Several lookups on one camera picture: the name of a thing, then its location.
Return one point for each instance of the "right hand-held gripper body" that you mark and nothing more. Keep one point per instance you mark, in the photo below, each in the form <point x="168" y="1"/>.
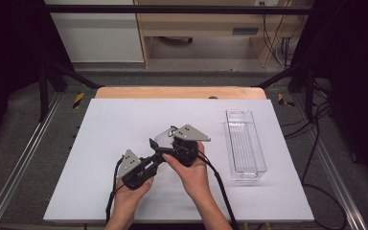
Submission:
<point x="187" y="150"/>

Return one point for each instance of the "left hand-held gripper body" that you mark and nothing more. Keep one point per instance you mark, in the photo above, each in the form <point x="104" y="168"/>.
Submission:
<point x="137" y="172"/>

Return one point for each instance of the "clear plastic packaging box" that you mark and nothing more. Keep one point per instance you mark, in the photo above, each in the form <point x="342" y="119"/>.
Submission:
<point x="245" y="145"/>

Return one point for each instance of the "person's left hand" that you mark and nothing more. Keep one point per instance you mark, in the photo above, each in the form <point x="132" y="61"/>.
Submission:
<point x="131" y="196"/>

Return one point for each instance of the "person's right hand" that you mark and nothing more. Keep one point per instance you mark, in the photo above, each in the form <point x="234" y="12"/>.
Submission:
<point x="191" y="177"/>

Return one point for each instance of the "white table board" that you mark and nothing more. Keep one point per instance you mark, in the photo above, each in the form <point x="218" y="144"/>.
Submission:
<point x="86" y="159"/>

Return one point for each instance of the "wooden table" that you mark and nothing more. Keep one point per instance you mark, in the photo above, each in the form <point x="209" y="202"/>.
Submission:
<point x="172" y="92"/>

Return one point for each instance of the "yellow black striped tape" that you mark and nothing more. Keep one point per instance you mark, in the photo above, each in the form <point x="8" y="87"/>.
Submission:
<point x="78" y="100"/>
<point x="282" y="100"/>

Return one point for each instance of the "wooden desk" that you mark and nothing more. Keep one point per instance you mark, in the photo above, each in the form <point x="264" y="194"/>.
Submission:
<point x="204" y="25"/>

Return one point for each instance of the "white cabinet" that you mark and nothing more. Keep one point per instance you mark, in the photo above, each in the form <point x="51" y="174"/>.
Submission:
<point x="99" y="35"/>

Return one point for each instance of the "grey desk label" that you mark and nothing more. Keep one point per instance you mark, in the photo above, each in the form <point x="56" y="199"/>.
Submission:
<point x="245" y="31"/>

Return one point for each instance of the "black curtain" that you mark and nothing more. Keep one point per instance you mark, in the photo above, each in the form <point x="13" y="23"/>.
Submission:
<point x="9" y="64"/>
<point x="354" y="80"/>

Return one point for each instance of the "black frame strut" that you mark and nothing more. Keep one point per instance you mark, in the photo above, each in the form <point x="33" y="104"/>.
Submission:
<point x="287" y="75"/>
<point x="70" y="75"/>

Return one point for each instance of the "aluminium rail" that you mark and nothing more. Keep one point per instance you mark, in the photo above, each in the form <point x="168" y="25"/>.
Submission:
<point x="332" y="166"/>
<point x="19" y="163"/>

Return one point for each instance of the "black horizontal frame bar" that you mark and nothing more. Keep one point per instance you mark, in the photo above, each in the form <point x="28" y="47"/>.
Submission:
<point x="172" y="9"/>

